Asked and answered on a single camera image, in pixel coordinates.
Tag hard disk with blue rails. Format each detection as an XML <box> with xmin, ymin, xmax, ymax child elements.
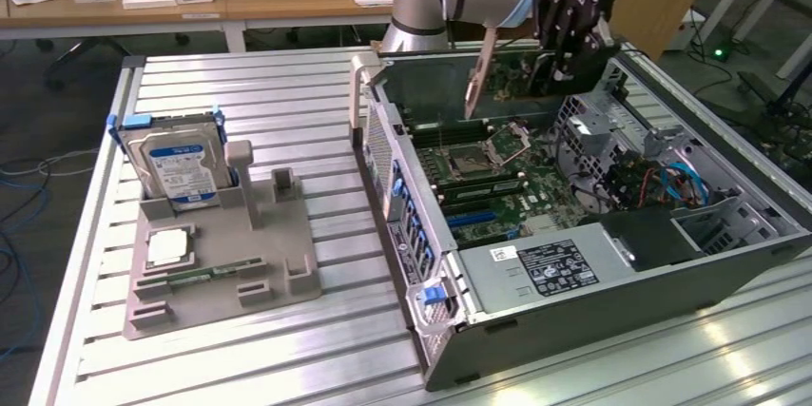
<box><xmin>105</xmin><ymin>106</ymin><xmax>228</xmax><ymax>213</ymax></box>

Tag green RAM stick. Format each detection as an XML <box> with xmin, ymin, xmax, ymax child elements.
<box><xmin>140</xmin><ymin>257</ymin><xmax>266</xmax><ymax>286</ymax></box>

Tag silver CPU chip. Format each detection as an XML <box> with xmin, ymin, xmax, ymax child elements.
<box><xmin>144</xmin><ymin>228</ymin><xmax>196</xmax><ymax>268</ymax></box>

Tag silver chipset heatsink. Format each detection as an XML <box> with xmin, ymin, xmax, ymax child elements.
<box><xmin>526</xmin><ymin>215</ymin><xmax>562</xmax><ymax>234</ymax></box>

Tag white device box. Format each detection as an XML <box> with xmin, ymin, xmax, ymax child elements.
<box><xmin>665</xmin><ymin>20</ymin><xmax>706</xmax><ymax>53</ymax></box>

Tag RAM stick with white label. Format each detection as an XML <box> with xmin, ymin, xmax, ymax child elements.
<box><xmin>441</xmin><ymin>181</ymin><xmax>526</xmax><ymax>203</ymax></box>

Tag silver socket cover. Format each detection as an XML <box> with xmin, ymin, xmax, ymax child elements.
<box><xmin>484</xmin><ymin>121</ymin><xmax>533</xmax><ymax>159</ymax></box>

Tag black RAM slot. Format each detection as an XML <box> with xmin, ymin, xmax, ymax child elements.
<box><xmin>414</xmin><ymin>129</ymin><xmax>493</xmax><ymax>142</ymax></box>
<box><xmin>410</xmin><ymin>124</ymin><xmax>489</xmax><ymax>136</ymax></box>

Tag blue expansion slot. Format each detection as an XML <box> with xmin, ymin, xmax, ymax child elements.
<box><xmin>446</xmin><ymin>212</ymin><xmax>497</xmax><ymax>227</ymax></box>

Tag blue disk data wire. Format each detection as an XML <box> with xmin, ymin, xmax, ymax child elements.
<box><xmin>656</xmin><ymin>162</ymin><xmax>713</xmax><ymax>211</ymax></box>

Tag green graphics card black shroud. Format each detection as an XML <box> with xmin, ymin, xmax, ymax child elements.
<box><xmin>460</xmin><ymin>27</ymin><xmax>621</xmax><ymax>121</ymax></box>

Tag grey parts rack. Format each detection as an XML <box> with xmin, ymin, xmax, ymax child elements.
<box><xmin>118</xmin><ymin>139</ymin><xmax>326</xmax><ymax>343</ymax></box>

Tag black cable bundle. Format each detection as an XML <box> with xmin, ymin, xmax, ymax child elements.
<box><xmin>554</xmin><ymin>137</ymin><xmax>614</xmax><ymax>217</ymax></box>

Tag blue case release latch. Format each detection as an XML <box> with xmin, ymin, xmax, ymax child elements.
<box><xmin>420</xmin><ymin>283</ymin><xmax>450</xmax><ymax>306</ymax></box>

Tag blue network cable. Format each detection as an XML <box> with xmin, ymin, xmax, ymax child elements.
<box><xmin>0</xmin><ymin>177</ymin><xmax>56</xmax><ymax>359</ymax></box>

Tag grey floor cable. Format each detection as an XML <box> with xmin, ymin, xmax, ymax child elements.
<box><xmin>0</xmin><ymin>146</ymin><xmax>100</xmax><ymax>178</ymax></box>

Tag black equipment stand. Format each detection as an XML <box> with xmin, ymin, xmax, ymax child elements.
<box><xmin>734</xmin><ymin>70</ymin><xmax>812</xmax><ymax>160</ymax></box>

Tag green motherboard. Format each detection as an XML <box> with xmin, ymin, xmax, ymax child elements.
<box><xmin>402</xmin><ymin>115</ymin><xmax>614</xmax><ymax>243</ymax></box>

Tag CPU socket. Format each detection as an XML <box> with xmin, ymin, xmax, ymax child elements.
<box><xmin>445</xmin><ymin>143</ymin><xmax>496</xmax><ymax>178</ymax></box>

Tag metal drive cage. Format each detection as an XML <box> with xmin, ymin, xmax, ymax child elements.
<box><xmin>549</xmin><ymin>87</ymin><xmax>658</xmax><ymax>174</ymax></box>

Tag black office chair base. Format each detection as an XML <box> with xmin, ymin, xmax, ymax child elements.
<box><xmin>34</xmin><ymin>34</ymin><xmax>192</xmax><ymax>91</ymax></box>

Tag open dark grey PC case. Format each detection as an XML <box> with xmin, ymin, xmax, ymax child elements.
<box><xmin>352</xmin><ymin>34</ymin><xmax>812</xmax><ymax>393</ymax></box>

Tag red black disk power wire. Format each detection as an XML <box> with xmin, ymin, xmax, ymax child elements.
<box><xmin>605</xmin><ymin>163</ymin><xmax>661</xmax><ymax>212</ymax></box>

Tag grey power supply with label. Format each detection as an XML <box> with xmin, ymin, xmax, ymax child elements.
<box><xmin>456</xmin><ymin>222</ymin><xmax>636</xmax><ymax>326</ymax></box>

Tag white table frame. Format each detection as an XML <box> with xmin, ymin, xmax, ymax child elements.
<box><xmin>694</xmin><ymin>0</ymin><xmax>812</xmax><ymax>79</ymax></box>

